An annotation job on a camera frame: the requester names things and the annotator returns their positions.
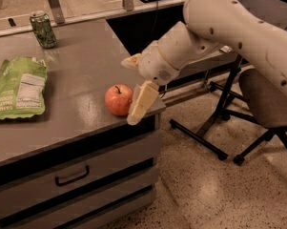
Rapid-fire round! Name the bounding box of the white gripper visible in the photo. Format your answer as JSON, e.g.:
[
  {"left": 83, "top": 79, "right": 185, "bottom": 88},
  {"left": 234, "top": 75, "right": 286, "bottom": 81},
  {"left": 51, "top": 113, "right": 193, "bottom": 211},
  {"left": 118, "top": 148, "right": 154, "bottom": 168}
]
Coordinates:
[{"left": 121, "top": 41, "right": 179, "bottom": 125}]

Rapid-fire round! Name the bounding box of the red apple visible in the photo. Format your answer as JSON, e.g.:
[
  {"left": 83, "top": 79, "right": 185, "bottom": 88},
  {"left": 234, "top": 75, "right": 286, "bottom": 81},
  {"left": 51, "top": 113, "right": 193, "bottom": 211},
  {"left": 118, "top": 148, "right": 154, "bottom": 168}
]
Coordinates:
[{"left": 105, "top": 84, "right": 133, "bottom": 116}]

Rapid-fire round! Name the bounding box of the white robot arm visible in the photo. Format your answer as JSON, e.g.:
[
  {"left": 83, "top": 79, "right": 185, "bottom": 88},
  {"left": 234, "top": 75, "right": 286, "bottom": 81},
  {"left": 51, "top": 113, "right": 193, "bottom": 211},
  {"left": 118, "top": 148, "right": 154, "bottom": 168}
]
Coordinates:
[{"left": 122, "top": 0, "right": 287, "bottom": 125}]

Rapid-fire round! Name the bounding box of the green rice chip bag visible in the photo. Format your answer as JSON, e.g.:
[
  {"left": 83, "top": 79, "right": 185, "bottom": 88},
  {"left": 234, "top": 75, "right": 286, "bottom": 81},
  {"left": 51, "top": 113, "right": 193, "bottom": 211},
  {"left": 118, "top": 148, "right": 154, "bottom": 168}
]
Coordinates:
[{"left": 0, "top": 57, "right": 48, "bottom": 120}]

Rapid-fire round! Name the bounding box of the black folding stand table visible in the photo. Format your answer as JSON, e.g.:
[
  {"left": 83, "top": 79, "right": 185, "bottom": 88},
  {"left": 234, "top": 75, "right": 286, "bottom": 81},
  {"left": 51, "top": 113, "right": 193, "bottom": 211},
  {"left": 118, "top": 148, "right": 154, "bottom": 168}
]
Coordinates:
[{"left": 168, "top": 0, "right": 287, "bottom": 161}]

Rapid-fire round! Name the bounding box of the small white box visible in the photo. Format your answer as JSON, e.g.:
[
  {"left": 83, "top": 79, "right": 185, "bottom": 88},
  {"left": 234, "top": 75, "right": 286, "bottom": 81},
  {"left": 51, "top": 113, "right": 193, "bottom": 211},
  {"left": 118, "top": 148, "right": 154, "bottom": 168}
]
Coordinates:
[{"left": 220, "top": 46, "right": 233, "bottom": 53}]

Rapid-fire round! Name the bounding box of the grey drawer cabinet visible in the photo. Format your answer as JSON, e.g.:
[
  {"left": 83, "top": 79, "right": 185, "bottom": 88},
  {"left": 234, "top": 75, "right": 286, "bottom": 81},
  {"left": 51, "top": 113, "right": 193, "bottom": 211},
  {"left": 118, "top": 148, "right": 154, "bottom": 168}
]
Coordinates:
[{"left": 0, "top": 20, "right": 165, "bottom": 229}]

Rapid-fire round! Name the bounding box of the green soda can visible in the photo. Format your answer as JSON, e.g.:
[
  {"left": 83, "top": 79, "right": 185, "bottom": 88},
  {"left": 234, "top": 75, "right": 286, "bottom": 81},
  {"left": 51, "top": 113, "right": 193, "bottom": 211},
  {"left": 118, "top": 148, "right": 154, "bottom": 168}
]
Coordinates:
[{"left": 30, "top": 10, "right": 57, "bottom": 49}]

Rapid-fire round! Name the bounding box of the black office chair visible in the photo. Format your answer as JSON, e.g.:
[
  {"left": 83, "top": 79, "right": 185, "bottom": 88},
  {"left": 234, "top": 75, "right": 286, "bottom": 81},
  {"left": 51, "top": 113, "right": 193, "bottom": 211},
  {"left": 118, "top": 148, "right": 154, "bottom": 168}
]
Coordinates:
[{"left": 234, "top": 69, "right": 287, "bottom": 165}]

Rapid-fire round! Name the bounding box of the metal railing frame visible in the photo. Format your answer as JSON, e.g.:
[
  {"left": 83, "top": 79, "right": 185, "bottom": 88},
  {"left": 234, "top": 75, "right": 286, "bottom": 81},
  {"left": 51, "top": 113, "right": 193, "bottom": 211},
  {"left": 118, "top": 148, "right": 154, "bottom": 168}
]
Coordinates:
[{"left": 0, "top": 0, "right": 185, "bottom": 37}]

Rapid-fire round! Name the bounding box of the black drawer handle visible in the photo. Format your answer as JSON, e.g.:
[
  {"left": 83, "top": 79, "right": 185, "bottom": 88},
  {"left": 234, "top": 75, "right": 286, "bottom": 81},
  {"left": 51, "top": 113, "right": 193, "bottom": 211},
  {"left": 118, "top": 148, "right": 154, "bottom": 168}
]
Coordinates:
[{"left": 54, "top": 165, "right": 90, "bottom": 187}]

